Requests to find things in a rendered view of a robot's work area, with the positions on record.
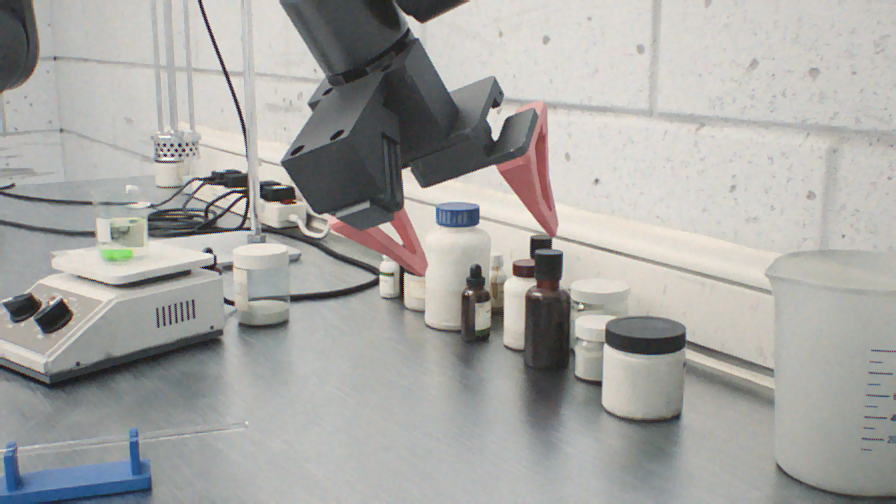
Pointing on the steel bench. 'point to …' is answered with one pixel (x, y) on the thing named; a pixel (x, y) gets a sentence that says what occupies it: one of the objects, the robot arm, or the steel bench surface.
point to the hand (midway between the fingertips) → (482, 242)
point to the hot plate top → (177, 257)
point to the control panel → (30, 335)
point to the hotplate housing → (127, 323)
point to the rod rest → (74, 479)
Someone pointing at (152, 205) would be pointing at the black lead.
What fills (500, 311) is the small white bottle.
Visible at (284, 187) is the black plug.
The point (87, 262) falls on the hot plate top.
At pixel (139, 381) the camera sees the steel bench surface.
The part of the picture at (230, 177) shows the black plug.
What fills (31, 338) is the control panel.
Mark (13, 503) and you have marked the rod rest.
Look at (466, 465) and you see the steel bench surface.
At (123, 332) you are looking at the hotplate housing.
